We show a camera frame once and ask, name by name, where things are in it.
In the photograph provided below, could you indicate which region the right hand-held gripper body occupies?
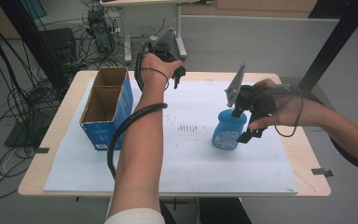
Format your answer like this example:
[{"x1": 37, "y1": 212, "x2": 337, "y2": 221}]
[{"x1": 224, "y1": 63, "x2": 276, "y2": 123}]

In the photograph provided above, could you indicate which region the person's right hand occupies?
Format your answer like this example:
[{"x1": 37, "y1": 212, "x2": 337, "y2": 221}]
[{"x1": 248, "y1": 77, "x2": 310, "y2": 131}]

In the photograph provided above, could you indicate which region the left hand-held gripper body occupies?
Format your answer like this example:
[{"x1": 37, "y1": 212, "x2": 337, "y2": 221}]
[{"x1": 143, "y1": 27, "x2": 183, "y2": 63}]

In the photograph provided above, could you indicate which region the person's left hand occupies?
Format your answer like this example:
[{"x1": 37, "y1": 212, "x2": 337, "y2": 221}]
[{"x1": 140, "y1": 53, "x2": 184, "y2": 90}]

